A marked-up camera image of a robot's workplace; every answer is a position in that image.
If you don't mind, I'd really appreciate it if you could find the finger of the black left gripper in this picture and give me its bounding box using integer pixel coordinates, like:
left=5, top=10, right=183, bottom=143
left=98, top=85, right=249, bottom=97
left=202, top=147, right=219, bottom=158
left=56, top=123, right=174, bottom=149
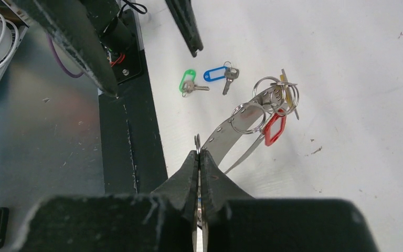
left=13, top=0, right=118, bottom=97
left=165, top=0, right=204, bottom=58

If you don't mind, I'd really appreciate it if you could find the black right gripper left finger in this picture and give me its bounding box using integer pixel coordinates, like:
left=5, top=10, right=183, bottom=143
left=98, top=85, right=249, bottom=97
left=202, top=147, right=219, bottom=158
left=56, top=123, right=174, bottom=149
left=18, top=151, right=199, bottom=251

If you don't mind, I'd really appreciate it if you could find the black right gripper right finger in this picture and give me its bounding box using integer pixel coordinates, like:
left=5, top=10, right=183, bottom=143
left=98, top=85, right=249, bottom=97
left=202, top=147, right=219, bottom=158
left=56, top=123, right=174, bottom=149
left=200, top=150, right=378, bottom=251

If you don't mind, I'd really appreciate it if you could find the blue tag key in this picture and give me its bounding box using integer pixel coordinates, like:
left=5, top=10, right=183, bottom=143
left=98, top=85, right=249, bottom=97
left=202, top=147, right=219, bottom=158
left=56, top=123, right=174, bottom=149
left=203, top=61, right=240, bottom=96

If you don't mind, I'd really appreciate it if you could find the red tag key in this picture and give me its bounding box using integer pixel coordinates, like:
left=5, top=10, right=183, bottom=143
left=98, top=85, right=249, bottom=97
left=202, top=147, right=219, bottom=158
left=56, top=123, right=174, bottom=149
left=263, top=113, right=287, bottom=146

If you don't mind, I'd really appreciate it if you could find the yellow tag key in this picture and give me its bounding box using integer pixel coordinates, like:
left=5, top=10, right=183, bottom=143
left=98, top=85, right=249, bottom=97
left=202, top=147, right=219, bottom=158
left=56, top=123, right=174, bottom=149
left=280, top=69, right=300, bottom=120

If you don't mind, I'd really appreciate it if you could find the green tag key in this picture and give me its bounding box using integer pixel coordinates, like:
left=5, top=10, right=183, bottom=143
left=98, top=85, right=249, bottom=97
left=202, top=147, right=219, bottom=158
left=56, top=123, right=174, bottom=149
left=179, top=69, right=210, bottom=98

